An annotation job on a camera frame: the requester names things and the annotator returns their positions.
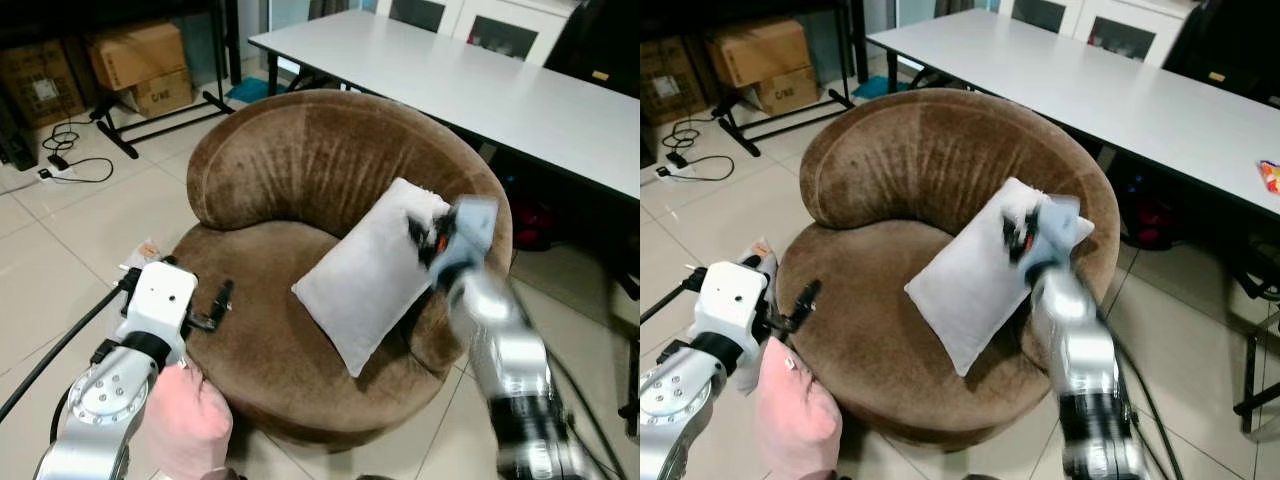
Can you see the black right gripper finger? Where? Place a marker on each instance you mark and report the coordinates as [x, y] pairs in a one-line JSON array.
[[1010, 228], [416, 232]]

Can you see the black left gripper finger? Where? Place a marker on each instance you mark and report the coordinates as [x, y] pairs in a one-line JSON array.
[[224, 296], [808, 298], [782, 325], [205, 325]]

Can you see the grey rectangular pillow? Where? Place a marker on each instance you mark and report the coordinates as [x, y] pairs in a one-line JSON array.
[[975, 285], [365, 275]]

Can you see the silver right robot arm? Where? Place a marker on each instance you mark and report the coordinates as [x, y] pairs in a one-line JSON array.
[[515, 360], [1085, 360]]

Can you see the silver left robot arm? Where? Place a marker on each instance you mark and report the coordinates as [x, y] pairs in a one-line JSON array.
[[675, 400], [105, 400]]

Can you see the brown round velvet sofa chair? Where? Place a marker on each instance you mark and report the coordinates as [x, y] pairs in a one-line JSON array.
[[900, 160], [290, 170]]

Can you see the teal floor mat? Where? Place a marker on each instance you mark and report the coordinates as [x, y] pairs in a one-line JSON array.
[[878, 87], [255, 90]]

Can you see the red object under table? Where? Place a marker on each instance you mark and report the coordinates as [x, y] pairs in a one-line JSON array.
[[1155, 222], [535, 225]]

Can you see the long white table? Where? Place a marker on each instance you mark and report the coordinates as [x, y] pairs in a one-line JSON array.
[[1100, 100], [480, 90]]

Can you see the white power strip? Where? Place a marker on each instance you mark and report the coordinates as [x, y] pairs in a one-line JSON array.
[[672, 170], [57, 173]]

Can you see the black metal rack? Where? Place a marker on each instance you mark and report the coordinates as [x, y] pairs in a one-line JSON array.
[[770, 118], [150, 120]]

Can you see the small printed cardboard box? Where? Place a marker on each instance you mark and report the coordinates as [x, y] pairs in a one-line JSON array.
[[788, 92], [162, 95]]

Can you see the white glass door cabinet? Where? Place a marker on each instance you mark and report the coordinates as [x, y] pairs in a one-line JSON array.
[[1120, 35], [500, 35]]

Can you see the colourful snack packet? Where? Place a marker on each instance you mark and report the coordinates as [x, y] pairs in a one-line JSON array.
[[1270, 178]]

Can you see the large plain cardboard box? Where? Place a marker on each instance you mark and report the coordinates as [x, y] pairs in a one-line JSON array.
[[135, 55], [758, 50]]

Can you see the dark labelled cardboard box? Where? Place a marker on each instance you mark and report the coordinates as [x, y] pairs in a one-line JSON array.
[[40, 85], [670, 85]]

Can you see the black office chair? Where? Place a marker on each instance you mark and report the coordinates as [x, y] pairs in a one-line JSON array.
[[600, 45], [1230, 45]]

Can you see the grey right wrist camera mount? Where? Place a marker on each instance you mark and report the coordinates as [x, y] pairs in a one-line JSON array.
[[468, 235], [1060, 230]]

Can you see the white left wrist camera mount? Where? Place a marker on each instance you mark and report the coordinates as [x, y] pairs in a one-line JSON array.
[[158, 300], [732, 300]]

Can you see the black metal chair frame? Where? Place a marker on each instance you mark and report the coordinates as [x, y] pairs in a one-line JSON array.
[[1255, 340]]

